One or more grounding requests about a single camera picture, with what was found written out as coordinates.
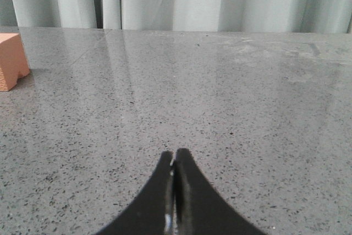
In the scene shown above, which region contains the white pleated curtain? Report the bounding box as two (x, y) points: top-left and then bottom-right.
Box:
(1, 0), (351, 33)

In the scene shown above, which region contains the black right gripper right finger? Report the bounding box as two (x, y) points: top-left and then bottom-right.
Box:
(174, 148), (264, 234)

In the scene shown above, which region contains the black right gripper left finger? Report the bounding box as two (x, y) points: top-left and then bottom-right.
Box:
(98, 151), (174, 234)

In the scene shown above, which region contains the orange foam cube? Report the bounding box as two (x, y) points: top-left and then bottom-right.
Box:
(1, 33), (30, 91)

